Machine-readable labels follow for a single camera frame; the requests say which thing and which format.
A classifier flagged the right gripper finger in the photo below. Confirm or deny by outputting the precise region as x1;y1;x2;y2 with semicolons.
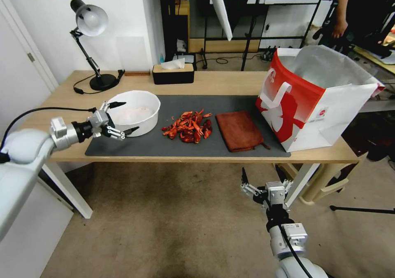
275;165;294;196
240;166;265;202

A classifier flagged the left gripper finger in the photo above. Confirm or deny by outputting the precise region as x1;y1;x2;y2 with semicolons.
102;126;140;141
98;100;128;112

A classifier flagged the white round container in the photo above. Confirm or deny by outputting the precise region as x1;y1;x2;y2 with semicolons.
106;90;161;138

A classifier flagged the brown folded towel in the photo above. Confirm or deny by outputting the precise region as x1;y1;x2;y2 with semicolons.
215;110;272;152

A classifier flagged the red shrimp pile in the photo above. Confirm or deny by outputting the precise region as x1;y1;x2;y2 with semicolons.
161;110;214;144

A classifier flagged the red white takeout bag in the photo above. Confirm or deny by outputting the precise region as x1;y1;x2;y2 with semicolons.
255;45;386;153

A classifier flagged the white table leg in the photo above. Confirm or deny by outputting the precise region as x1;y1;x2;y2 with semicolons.
42;163;93;219
285;163;321;208

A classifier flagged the black desk lamp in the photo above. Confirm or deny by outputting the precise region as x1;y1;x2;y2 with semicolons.
69;0;118;91

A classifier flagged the beige plastic stool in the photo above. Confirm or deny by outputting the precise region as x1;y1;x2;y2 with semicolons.
274;152;368;205

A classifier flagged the black tissue box wooden lid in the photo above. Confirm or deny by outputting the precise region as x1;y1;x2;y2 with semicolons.
152;63;195;85

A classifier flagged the dark grey table mat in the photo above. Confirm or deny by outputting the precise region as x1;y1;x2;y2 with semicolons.
85;95;292;158

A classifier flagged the white tissue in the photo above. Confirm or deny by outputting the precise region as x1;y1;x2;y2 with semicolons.
160;58;186;70

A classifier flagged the black tripod leg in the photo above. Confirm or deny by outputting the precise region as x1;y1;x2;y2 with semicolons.
329;205;395;215

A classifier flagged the white door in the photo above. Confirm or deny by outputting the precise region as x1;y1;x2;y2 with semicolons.
0;0;59;136

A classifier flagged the black metal rack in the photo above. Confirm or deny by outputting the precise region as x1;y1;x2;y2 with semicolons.
159;0;343;72

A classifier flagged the black power strip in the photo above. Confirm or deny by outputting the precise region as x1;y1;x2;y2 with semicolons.
261;46;277;63

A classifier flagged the white leaning board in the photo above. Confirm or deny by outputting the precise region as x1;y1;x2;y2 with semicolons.
206;0;232;41

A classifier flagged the person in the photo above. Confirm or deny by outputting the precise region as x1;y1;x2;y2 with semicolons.
332;0;395;44

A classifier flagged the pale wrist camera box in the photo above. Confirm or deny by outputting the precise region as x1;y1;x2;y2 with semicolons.
265;181;286;204
88;110;112;133

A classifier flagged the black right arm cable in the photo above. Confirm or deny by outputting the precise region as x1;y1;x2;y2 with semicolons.
279;224;314;278

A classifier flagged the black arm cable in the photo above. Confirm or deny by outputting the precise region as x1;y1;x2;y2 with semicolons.
0;106;97;164
279;224;314;278

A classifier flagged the black lamp cable with switch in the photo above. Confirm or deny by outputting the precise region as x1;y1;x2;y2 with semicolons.
73;70;125;95

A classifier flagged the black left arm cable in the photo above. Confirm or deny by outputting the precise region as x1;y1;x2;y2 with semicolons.
0;106;97;164

